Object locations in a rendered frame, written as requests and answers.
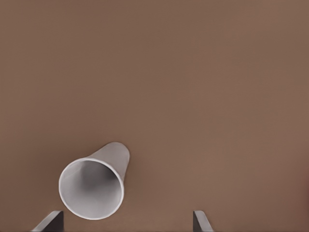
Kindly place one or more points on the white IKEA cup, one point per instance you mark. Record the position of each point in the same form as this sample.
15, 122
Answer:
91, 188

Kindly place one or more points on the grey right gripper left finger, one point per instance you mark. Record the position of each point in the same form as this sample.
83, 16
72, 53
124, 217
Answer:
51, 223

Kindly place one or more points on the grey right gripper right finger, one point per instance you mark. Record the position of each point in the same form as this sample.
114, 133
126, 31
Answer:
200, 222

